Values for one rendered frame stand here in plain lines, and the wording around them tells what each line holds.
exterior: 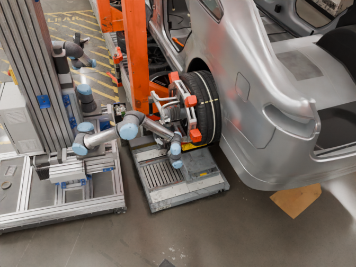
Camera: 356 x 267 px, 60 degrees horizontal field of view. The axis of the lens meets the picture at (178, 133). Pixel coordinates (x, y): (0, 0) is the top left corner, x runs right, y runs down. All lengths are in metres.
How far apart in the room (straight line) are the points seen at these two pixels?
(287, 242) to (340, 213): 0.67
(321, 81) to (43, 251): 2.95
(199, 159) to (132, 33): 1.40
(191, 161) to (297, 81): 1.28
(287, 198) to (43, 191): 2.39
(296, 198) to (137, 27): 2.25
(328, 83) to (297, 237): 1.46
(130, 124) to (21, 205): 1.46
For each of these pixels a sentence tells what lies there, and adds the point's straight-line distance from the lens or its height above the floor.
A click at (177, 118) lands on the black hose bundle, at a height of 0.99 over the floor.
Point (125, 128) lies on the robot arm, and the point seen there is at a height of 1.23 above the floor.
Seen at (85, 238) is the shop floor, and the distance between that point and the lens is 3.06.
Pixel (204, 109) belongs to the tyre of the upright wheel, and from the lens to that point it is 2.49.
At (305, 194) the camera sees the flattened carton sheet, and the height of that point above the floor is 0.01.
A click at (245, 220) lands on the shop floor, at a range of 3.14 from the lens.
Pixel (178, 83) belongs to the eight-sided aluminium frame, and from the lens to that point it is 2.66.
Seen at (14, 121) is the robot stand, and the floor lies 1.11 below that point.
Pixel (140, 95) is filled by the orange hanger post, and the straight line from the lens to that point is 3.07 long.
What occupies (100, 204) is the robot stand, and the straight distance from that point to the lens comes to 2.94.
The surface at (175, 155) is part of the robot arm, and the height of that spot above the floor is 0.95.
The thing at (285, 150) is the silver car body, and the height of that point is 1.28.
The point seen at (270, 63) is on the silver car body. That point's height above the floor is 1.69.
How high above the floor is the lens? 2.65
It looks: 45 degrees down
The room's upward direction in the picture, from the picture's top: 2 degrees clockwise
